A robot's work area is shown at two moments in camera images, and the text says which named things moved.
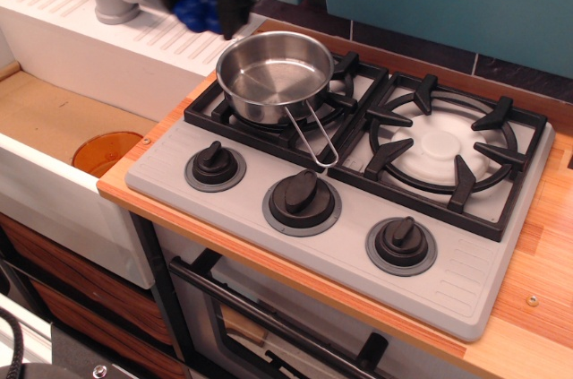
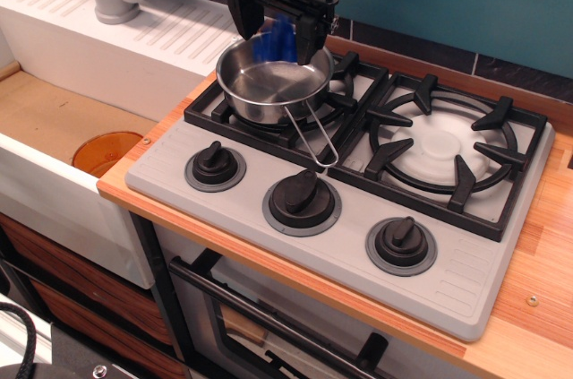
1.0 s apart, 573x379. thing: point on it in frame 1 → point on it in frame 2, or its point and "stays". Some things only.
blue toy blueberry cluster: (198, 9) → (277, 45)
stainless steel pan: (278, 77) stays
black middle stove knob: (302, 205) stays
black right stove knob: (402, 246) stays
